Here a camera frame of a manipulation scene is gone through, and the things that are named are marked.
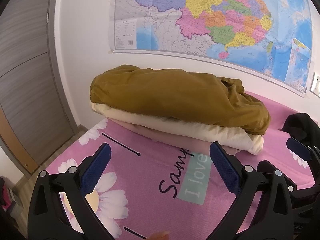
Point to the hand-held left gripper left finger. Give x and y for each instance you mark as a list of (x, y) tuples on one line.
[(96, 170)]

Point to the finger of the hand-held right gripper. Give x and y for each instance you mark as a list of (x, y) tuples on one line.
[(298, 148), (268, 166)]

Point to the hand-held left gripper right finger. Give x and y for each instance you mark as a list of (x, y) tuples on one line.
[(225, 170)]

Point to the black garment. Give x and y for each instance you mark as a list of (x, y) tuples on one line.
[(300, 125)]

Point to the cream garment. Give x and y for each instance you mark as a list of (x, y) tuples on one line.
[(200, 132)]

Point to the olive green pants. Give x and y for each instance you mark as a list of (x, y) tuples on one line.
[(175, 95)]

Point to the person's left hand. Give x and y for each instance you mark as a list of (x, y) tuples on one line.
[(161, 236)]

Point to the pink floral bedsheet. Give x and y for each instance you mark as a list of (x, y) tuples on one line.
[(150, 180)]

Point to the light pink garment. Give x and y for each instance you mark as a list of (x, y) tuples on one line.
[(170, 138)]

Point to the grey plastic box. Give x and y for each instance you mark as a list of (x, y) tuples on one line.
[(16, 205)]

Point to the grey wooden door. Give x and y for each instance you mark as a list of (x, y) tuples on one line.
[(30, 80)]

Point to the white wall socket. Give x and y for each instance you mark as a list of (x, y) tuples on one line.
[(316, 85)]

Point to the colourful wall map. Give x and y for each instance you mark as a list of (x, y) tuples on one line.
[(200, 17)]

